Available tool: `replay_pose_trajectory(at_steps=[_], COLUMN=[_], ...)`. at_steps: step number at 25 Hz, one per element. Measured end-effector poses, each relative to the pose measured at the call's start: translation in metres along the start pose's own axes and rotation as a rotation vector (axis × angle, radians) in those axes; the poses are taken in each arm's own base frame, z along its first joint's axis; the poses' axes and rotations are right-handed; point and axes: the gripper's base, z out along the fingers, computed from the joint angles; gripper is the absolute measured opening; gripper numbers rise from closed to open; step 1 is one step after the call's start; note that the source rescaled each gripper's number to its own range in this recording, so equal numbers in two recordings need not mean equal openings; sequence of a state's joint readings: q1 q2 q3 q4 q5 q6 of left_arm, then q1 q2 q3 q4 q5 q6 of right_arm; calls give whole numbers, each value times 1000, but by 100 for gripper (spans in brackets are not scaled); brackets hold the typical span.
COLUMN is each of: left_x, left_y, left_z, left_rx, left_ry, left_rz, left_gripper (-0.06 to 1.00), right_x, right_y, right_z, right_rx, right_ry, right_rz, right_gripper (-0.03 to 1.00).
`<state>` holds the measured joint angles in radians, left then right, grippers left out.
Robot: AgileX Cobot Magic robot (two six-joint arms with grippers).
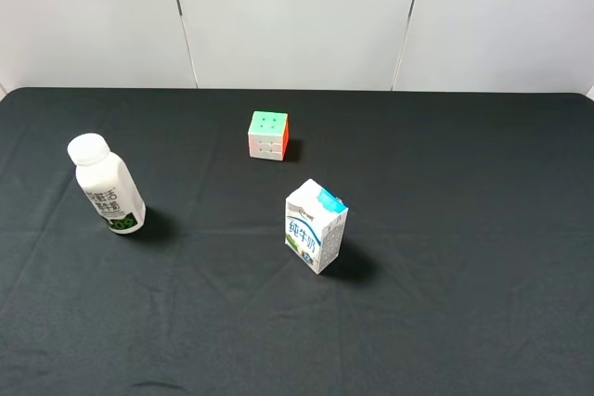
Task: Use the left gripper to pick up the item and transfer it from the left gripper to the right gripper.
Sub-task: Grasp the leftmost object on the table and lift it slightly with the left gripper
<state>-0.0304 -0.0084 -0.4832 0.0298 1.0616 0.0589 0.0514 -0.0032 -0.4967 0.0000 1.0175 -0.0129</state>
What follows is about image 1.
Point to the black tablecloth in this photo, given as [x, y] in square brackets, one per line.
[221, 242]

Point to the pastel rubiks cube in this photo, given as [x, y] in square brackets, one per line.
[268, 135]

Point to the white blue milk carton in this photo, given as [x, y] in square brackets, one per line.
[314, 224]

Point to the white milk bottle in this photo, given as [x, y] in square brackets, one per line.
[107, 183]

